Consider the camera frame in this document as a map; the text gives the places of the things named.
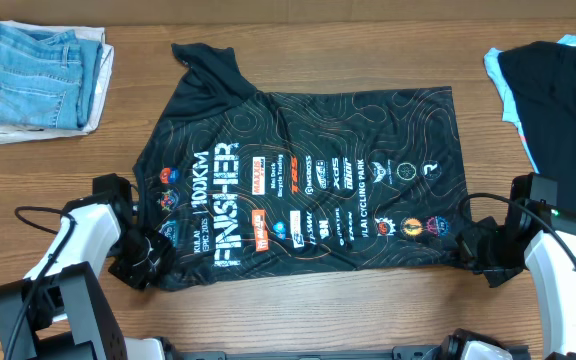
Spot black cycling jersey orange lines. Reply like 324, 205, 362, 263
133, 43, 467, 291

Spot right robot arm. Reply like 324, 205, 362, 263
457, 173, 576, 359

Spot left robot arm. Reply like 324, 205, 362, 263
0, 174, 178, 359

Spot plain black t-shirt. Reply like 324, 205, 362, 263
499, 42, 576, 212

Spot light blue t-shirt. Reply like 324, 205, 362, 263
483, 47, 540, 174

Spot folded blue jeans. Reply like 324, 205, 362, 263
0, 23, 103, 130

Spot folded white cloth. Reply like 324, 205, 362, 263
0, 21, 114, 144

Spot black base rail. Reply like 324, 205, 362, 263
166, 345, 441, 360

